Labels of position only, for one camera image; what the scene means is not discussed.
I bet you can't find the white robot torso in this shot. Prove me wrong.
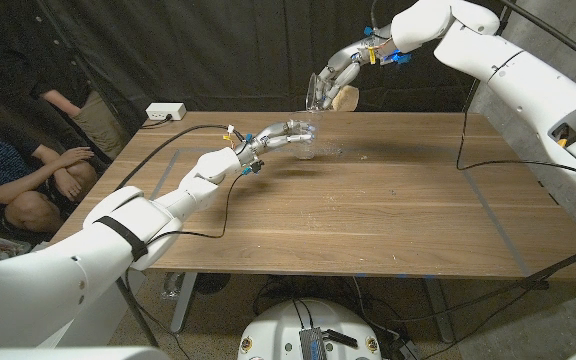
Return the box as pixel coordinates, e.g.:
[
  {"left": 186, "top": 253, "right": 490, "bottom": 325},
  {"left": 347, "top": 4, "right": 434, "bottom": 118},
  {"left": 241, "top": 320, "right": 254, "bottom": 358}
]
[{"left": 236, "top": 298, "right": 382, "bottom": 360}]

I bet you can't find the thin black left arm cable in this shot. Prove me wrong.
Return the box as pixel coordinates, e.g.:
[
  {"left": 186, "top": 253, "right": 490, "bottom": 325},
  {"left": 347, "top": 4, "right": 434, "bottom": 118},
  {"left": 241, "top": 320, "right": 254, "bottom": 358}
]
[{"left": 145, "top": 172, "right": 249, "bottom": 246}]

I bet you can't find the white table leg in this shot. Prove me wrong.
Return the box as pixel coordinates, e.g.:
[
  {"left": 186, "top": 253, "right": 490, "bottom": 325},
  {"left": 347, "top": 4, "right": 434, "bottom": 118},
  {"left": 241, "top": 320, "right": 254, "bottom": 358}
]
[
  {"left": 425, "top": 277, "right": 455, "bottom": 344},
  {"left": 170, "top": 272, "right": 199, "bottom": 334}
]

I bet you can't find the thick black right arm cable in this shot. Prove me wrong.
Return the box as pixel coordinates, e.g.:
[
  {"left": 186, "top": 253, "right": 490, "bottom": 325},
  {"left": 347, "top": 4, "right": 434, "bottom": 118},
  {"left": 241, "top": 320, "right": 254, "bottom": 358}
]
[{"left": 392, "top": 0, "right": 576, "bottom": 324}]

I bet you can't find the floral patterned cloth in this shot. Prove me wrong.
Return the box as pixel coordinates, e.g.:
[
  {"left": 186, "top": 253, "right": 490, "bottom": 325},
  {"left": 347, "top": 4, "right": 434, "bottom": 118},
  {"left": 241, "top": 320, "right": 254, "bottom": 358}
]
[{"left": 0, "top": 232, "right": 32, "bottom": 261}]

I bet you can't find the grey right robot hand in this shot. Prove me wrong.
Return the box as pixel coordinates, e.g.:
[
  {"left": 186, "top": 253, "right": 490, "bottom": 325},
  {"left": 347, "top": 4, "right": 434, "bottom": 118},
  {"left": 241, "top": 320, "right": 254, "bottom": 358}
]
[{"left": 315, "top": 24, "right": 400, "bottom": 111}]

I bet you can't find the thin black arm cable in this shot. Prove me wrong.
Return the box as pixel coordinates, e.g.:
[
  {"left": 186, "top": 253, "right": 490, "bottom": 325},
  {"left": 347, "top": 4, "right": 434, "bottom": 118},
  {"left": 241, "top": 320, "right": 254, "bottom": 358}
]
[
  {"left": 420, "top": 74, "right": 576, "bottom": 360},
  {"left": 145, "top": 172, "right": 249, "bottom": 246}
]

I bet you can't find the black backdrop curtain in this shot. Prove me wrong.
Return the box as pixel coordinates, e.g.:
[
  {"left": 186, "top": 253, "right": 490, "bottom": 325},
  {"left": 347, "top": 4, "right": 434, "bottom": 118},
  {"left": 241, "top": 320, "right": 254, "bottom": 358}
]
[{"left": 42, "top": 0, "right": 512, "bottom": 114}]

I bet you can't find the black backdrop stand pole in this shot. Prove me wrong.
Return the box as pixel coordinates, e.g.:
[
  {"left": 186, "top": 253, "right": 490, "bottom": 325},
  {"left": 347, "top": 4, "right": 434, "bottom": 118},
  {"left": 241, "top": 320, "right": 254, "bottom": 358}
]
[
  {"left": 461, "top": 0, "right": 517, "bottom": 114},
  {"left": 36, "top": 0, "right": 133, "bottom": 140}
]

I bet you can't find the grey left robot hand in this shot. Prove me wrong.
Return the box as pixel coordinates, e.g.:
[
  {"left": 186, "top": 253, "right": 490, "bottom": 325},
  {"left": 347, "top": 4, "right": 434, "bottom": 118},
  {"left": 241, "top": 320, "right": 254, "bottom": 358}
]
[{"left": 235, "top": 118, "right": 317, "bottom": 169}]

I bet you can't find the black floor fan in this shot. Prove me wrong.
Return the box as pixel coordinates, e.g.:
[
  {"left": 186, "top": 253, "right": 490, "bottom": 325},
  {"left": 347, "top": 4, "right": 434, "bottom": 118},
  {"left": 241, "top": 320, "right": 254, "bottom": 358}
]
[{"left": 195, "top": 272, "right": 233, "bottom": 296}]

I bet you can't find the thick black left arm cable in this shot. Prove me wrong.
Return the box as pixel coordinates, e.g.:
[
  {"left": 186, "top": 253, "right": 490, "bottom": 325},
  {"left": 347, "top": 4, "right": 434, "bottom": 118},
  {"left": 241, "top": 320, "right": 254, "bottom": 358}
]
[{"left": 112, "top": 123, "right": 247, "bottom": 194}]

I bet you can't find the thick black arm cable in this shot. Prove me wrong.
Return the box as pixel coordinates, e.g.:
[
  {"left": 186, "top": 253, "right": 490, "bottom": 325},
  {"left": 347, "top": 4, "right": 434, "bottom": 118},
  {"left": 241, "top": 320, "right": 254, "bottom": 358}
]
[
  {"left": 392, "top": 0, "right": 576, "bottom": 324},
  {"left": 112, "top": 123, "right": 247, "bottom": 194}
]

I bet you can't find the person in khaki trousers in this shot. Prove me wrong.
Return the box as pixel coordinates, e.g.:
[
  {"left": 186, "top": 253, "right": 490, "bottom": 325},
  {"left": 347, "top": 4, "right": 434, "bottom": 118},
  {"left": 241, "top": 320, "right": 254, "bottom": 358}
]
[{"left": 0, "top": 0, "right": 129, "bottom": 161}]

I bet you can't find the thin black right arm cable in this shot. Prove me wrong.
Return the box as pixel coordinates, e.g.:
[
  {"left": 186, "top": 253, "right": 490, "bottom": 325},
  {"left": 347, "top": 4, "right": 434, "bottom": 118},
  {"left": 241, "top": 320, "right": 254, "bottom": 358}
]
[{"left": 420, "top": 74, "right": 576, "bottom": 360}]

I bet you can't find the white power strip box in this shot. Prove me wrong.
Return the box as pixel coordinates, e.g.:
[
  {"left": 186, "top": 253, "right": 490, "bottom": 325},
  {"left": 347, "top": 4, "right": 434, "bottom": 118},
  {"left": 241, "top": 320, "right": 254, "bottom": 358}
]
[{"left": 145, "top": 102, "right": 188, "bottom": 122}]

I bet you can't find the sugar-filled clear plastic cup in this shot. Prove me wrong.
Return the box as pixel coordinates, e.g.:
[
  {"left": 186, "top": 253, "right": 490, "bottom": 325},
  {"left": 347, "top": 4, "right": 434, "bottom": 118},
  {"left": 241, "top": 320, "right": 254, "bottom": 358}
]
[{"left": 305, "top": 72, "right": 361, "bottom": 114}]

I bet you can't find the black power strip cable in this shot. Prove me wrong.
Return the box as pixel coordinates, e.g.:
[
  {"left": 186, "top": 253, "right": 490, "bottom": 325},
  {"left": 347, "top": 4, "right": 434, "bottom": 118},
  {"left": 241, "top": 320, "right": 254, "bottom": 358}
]
[{"left": 140, "top": 114, "right": 174, "bottom": 130}]

